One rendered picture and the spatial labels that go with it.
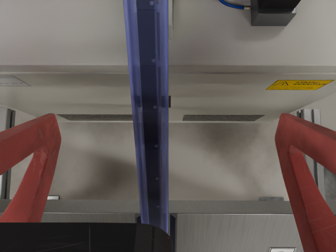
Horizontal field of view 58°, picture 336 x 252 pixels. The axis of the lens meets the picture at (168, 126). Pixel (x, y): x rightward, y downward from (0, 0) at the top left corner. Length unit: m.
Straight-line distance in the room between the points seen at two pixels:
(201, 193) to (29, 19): 0.75
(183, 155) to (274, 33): 0.65
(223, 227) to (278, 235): 0.03
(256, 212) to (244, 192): 0.87
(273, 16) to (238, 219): 0.31
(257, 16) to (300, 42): 0.08
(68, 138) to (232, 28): 0.76
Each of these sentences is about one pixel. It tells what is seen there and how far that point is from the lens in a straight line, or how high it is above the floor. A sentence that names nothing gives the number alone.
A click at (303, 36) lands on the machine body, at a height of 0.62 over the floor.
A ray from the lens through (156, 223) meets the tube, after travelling 0.16.
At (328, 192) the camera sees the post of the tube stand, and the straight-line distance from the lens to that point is 1.14.
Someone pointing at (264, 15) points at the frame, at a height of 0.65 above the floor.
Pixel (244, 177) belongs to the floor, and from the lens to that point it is 1.05.
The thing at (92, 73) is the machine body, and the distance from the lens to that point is 0.47.
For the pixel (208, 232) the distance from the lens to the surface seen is 0.19.
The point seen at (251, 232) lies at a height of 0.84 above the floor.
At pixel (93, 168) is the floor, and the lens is 1.06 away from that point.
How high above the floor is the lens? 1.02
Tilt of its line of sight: 82 degrees down
